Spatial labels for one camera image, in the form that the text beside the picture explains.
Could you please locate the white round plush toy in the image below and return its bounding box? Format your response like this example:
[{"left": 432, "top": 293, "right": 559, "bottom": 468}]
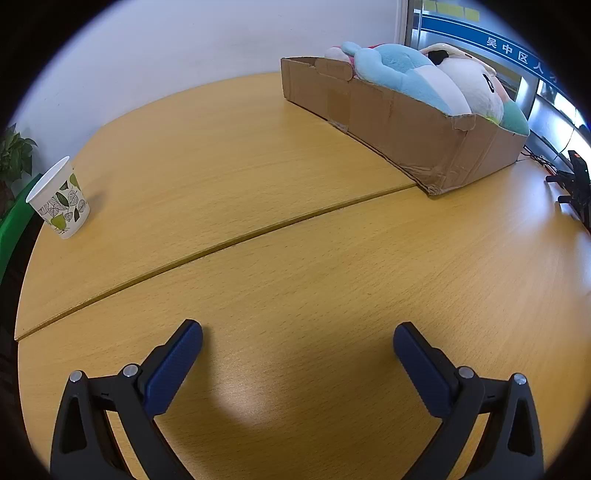
[{"left": 418, "top": 42, "right": 511, "bottom": 125}]

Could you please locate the large potted green plant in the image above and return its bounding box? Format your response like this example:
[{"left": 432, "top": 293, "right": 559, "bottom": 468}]
[{"left": 0, "top": 124, "right": 38, "bottom": 217}]

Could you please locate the pink plush toy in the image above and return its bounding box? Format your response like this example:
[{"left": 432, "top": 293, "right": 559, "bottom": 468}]
[{"left": 324, "top": 44, "right": 384, "bottom": 75}]

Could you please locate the black cable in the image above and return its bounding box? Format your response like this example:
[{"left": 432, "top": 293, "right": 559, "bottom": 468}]
[{"left": 522, "top": 145, "right": 573, "bottom": 172}]

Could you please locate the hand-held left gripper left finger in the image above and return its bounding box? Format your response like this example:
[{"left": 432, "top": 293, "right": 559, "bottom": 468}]
[{"left": 50, "top": 318, "right": 204, "bottom": 480}]

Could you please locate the light blue plush toy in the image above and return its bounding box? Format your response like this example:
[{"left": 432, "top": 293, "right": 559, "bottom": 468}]
[{"left": 341, "top": 42, "right": 472, "bottom": 116}]

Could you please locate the brown cardboard box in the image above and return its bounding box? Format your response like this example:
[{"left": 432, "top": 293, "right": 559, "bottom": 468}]
[{"left": 281, "top": 56, "right": 532, "bottom": 196}]

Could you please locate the blue wall banner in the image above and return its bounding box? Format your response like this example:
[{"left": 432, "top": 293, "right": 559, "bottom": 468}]
[{"left": 418, "top": 9, "right": 591, "bottom": 93}]

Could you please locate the teal plush toy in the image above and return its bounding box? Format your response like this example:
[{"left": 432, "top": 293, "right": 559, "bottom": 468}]
[{"left": 496, "top": 99, "right": 531, "bottom": 136}]

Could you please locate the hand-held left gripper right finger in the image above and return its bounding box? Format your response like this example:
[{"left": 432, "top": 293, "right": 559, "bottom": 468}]
[{"left": 393, "top": 322, "right": 546, "bottom": 480}]

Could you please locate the leaf print paper cup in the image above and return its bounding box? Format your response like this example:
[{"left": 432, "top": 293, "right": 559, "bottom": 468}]
[{"left": 25, "top": 156, "right": 90, "bottom": 240}]

